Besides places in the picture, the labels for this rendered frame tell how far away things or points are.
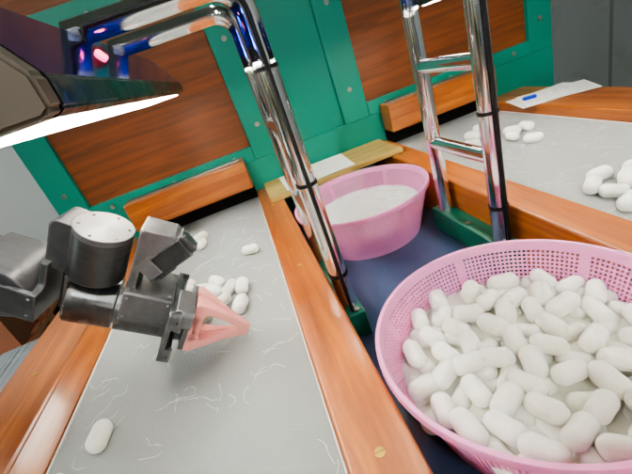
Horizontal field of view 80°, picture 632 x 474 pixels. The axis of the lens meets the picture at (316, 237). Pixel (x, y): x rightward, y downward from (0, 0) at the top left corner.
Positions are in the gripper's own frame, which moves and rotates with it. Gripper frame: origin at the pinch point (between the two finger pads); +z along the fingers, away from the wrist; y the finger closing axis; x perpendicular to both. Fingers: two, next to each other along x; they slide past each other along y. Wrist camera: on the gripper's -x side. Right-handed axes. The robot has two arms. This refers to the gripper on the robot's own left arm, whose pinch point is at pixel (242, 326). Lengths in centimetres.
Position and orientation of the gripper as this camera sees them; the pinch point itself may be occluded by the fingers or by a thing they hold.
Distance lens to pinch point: 50.1
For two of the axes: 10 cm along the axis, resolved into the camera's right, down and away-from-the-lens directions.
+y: -2.3, -3.7, 9.0
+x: -3.6, 8.9, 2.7
